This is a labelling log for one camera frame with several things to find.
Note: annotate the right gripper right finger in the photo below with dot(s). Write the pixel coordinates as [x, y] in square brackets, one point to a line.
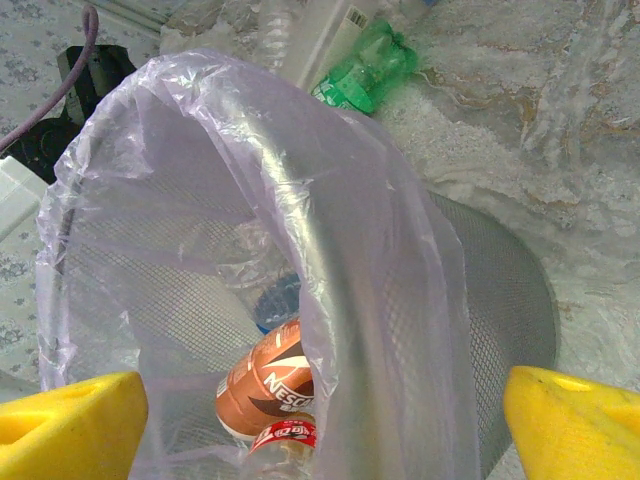
[575, 430]

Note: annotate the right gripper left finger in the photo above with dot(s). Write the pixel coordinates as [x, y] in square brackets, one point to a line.
[70, 430]

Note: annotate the brown coffee bottle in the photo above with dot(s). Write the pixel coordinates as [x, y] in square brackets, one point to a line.
[260, 385]

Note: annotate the red label bottle orange cap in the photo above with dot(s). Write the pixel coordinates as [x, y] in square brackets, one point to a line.
[287, 435]

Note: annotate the white plastic container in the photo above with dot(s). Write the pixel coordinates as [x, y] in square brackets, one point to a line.
[330, 40]

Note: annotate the clear ribbed plastic bottle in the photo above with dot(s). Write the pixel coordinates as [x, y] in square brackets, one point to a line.
[245, 260]

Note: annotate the clear bottle blue white label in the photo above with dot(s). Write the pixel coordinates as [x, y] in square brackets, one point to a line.
[277, 305]

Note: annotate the green plastic bottle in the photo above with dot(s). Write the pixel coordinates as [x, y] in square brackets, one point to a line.
[365, 75]

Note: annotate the purple plastic bin liner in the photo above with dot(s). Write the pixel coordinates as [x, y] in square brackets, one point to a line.
[350, 200]

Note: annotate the aluminium corner post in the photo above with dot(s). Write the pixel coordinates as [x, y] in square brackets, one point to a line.
[140, 12]

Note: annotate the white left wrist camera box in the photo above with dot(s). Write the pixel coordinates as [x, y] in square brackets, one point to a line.
[17, 200]

